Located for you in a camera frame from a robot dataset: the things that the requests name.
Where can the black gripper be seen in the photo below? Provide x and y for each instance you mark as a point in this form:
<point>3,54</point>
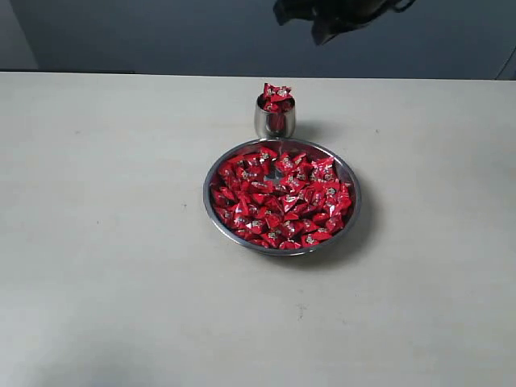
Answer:
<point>329,16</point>

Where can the red candies in cup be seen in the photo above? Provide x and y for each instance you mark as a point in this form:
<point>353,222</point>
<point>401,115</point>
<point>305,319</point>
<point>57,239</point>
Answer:
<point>276,99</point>

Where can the steel cup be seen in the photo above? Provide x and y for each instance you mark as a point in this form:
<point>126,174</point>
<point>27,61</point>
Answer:
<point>274,124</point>

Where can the round steel bowl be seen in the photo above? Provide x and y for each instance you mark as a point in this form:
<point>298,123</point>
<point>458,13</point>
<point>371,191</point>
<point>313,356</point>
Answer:
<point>343,171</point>

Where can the pile of red candies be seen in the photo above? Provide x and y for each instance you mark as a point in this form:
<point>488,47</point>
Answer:
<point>281,199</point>

